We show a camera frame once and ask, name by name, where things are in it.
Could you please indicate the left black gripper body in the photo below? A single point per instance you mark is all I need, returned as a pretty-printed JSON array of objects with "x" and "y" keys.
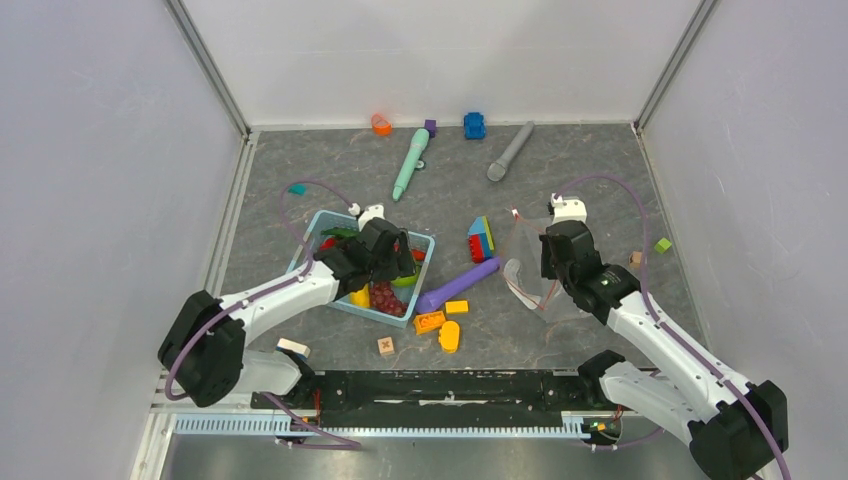
[{"x": 394, "y": 265}]

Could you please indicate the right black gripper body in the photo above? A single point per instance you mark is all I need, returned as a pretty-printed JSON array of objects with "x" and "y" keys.
[{"x": 554, "y": 270}]

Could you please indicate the clear orange zip bag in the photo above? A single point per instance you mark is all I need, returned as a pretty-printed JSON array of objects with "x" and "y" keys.
[{"x": 520, "y": 258}]

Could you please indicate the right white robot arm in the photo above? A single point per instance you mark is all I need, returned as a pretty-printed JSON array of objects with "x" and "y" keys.
[{"x": 732, "y": 427}]

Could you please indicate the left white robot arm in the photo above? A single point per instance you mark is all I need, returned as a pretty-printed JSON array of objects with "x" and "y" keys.
[{"x": 203, "y": 352}]

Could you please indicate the green toy cucumber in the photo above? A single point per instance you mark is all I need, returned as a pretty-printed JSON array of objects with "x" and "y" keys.
[{"x": 340, "y": 232}]

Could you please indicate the light red grape bunch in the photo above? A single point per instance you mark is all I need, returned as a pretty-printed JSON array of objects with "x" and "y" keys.
[{"x": 384, "y": 299}]

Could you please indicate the yellow toy corn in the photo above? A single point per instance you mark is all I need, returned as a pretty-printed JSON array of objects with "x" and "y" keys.
[{"x": 361, "y": 298}]

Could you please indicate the light blue plastic basket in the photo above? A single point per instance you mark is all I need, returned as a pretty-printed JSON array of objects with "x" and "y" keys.
[{"x": 406, "y": 289}]

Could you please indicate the wooden letter cube M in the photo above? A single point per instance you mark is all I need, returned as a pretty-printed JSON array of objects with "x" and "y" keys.
[{"x": 636, "y": 259}]

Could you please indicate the purple toy cylinder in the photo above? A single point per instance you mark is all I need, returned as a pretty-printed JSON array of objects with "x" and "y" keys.
[{"x": 432, "y": 300}]

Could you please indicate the orange lego brick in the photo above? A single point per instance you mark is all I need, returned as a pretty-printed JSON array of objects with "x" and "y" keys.
[{"x": 428, "y": 322}]

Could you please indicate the multicolour stacked brick block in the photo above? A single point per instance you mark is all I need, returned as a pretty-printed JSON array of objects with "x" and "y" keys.
[{"x": 480, "y": 240}]

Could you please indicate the green small cube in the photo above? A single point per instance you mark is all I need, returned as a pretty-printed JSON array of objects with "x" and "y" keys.
[{"x": 663, "y": 245}]

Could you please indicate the wooden cube with X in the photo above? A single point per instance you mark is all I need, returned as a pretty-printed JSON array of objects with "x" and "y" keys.
[{"x": 386, "y": 346}]

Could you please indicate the yellow flat brick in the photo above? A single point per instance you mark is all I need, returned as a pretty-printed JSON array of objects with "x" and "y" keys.
[{"x": 457, "y": 307}]

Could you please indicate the teal small block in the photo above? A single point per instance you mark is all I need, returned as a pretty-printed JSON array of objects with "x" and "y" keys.
[{"x": 298, "y": 189}]

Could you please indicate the yellow oval toy block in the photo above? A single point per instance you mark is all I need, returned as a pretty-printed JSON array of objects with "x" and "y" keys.
[{"x": 449, "y": 336}]

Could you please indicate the grey toy microphone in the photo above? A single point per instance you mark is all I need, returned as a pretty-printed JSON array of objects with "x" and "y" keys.
[{"x": 498, "y": 169}]

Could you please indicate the mint green toy pen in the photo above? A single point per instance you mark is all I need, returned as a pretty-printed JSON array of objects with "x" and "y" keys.
[{"x": 417, "y": 146}]

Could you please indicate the small purple block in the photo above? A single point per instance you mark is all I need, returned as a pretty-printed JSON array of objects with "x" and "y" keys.
[{"x": 430, "y": 126}]

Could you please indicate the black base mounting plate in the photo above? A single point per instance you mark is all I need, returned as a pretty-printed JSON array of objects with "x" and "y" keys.
[{"x": 443, "y": 398}]

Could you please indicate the blue toy car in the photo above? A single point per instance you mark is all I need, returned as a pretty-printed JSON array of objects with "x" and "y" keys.
[{"x": 474, "y": 126}]

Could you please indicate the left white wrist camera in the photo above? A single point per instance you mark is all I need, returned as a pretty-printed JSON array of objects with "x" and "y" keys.
[{"x": 363, "y": 215}]

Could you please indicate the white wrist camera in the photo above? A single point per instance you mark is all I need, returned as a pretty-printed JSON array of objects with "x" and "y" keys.
[
  {"x": 567, "y": 209},
  {"x": 363, "y": 215}
]

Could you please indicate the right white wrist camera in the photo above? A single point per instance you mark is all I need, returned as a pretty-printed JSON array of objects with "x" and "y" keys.
[{"x": 567, "y": 209}]

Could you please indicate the light blue cable comb rail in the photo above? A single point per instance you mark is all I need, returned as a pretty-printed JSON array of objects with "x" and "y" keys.
[{"x": 281, "y": 425}]

